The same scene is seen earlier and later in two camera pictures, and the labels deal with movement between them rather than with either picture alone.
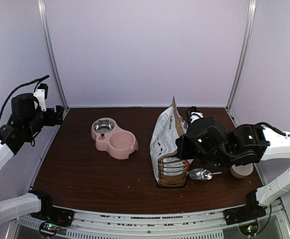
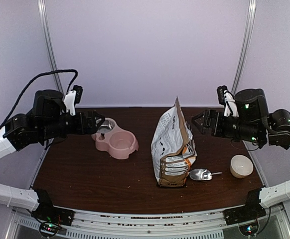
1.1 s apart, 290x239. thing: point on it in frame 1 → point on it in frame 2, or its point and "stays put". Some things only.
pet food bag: (167, 168) stays put
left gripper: (51, 120) → (91, 128)
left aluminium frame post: (48, 45) stays put
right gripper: (183, 153) → (209, 114)
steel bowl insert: (103, 126) stays put
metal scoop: (202, 174) stays put
